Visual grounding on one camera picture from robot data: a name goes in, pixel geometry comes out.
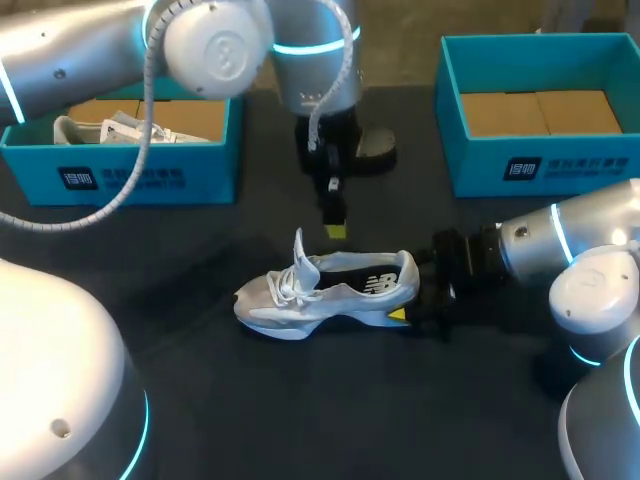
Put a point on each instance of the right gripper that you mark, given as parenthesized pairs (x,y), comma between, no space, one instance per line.
(465,260)

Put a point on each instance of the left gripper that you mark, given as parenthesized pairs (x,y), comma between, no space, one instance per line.
(340,135)

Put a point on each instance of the blue and black insole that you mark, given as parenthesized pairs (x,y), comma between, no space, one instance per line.
(340,281)

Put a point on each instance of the white grey shoe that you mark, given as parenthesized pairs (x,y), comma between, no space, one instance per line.
(300,317)

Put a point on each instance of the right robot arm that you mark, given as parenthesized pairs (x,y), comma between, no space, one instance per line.
(535,240)

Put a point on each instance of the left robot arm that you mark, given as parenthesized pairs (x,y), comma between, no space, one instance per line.
(75,60)

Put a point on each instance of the grey shoe with black sole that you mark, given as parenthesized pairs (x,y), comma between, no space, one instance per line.
(375,145)

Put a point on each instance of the teal box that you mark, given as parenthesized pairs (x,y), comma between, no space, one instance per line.
(150,175)
(550,165)

